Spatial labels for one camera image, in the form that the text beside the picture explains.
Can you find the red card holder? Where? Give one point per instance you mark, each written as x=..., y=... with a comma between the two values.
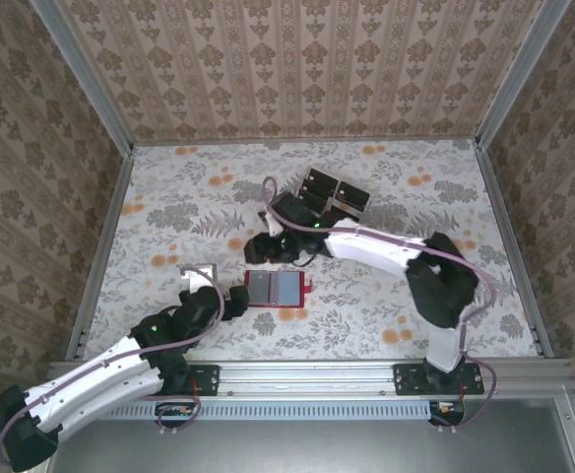
x=287, y=290

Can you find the black connector box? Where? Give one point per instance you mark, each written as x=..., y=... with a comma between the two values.
x=447, y=411
x=174, y=411

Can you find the floral tablecloth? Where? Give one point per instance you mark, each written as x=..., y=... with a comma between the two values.
x=366, y=335

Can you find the grey metal panel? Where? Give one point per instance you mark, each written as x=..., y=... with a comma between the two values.
x=292, y=448

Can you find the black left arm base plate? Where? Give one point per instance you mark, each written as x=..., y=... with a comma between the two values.
x=209, y=382

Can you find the aluminium table side rail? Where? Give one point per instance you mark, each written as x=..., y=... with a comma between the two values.
x=505, y=222
x=112, y=217

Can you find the aluminium table edge rail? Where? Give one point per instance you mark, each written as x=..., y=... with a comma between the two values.
x=307, y=377

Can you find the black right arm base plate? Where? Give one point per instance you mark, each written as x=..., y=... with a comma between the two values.
x=405, y=382

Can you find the aluminium frame post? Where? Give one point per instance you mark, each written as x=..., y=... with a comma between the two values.
x=84, y=74
x=520, y=74

